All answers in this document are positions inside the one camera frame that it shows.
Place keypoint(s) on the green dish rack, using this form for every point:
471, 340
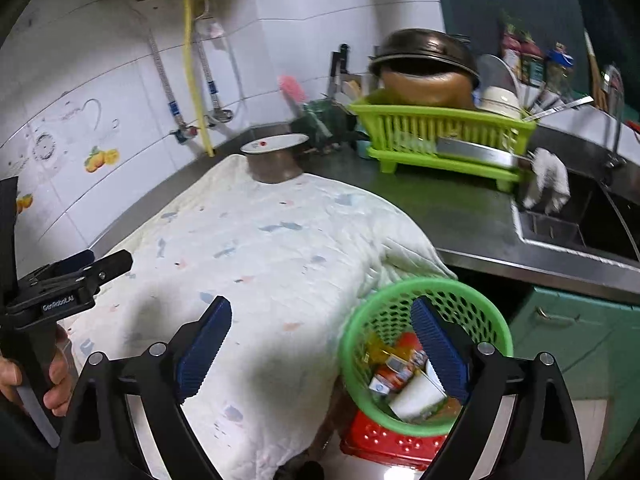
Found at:
440, 127

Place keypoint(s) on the red condiment bottle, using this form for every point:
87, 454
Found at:
511, 50

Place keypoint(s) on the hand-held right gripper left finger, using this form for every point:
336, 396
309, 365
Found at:
202, 355

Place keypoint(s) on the red plastic crate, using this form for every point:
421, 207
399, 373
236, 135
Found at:
390, 442

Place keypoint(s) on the red soda can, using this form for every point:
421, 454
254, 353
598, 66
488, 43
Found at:
400, 370

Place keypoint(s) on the metal pot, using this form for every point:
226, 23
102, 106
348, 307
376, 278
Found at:
276, 167

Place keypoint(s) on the black wok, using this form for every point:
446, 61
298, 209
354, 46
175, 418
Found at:
425, 47

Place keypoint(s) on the yellow plastic wrapper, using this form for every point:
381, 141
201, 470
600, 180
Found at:
376, 352

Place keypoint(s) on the green plastic basket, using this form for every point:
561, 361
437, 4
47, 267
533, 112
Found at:
380, 305

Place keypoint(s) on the blue capped jar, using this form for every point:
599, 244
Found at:
560, 70

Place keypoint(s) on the brown clay pot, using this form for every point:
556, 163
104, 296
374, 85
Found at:
430, 87

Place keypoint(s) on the teal cup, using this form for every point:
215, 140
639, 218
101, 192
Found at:
364, 149

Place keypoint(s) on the white plate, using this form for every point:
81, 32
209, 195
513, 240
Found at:
275, 143

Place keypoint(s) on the dark green utensil holder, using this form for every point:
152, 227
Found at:
320, 120

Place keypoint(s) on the white bowl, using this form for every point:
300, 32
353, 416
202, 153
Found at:
500, 102

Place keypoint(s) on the pink brush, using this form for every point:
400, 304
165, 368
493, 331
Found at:
292, 89

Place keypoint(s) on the white cloth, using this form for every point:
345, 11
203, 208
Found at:
547, 180

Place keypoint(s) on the white quilted blanket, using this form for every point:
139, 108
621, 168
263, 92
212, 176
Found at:
280, 260

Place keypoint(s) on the steel sink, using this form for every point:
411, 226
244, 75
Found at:
590, 220

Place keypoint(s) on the green label condiment bottle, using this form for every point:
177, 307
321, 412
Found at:
532, 62

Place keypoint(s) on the steel cleaver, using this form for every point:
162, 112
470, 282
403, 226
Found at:
480, 152

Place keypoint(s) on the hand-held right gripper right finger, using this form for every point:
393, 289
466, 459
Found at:
440, 355

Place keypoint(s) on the yellow fruit wall sticker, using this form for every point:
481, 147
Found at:
102, 157

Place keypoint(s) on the green cabinet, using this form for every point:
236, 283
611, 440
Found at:
580, 340

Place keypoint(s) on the steel faucet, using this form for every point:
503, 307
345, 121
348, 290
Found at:
614, 110

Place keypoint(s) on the person's left hand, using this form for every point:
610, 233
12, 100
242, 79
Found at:
55, 385

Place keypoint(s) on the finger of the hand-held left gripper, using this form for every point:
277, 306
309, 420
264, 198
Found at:
75, 261
112, 265

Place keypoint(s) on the metal spatula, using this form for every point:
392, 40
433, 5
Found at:
560, 107

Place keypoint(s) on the white paper cup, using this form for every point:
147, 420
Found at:
415, 397

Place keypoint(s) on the metal water valve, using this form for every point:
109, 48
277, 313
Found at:
184, 130

